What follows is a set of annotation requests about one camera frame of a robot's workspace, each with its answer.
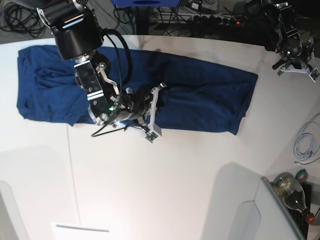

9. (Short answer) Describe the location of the dark blue t-shirt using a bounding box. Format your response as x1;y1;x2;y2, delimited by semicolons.
17;45;258;135

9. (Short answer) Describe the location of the blue box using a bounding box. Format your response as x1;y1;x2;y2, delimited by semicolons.
111;0;180;8

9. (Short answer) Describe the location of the black power strip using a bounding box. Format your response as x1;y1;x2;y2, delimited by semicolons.
191;14;248;27

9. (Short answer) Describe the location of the coiled light blue cable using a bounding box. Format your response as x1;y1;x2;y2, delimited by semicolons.
292;118;320;165

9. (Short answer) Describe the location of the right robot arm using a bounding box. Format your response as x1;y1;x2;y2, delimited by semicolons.
22;0;166;142

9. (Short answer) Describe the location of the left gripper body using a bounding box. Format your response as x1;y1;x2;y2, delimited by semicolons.
276;48;314;72

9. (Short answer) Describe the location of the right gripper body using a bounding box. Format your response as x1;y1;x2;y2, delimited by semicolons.
109;85;156;126

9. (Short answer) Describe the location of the clear plastic bottle red cap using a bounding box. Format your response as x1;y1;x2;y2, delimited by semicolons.
273;172;315;225

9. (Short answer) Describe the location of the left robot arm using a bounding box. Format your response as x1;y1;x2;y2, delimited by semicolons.
243;0;320;82

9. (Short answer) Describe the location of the coiled black cable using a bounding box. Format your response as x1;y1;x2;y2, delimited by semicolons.
0;0;49;39

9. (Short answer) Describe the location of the green tape roll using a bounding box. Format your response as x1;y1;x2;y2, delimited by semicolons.
295;169;308;183

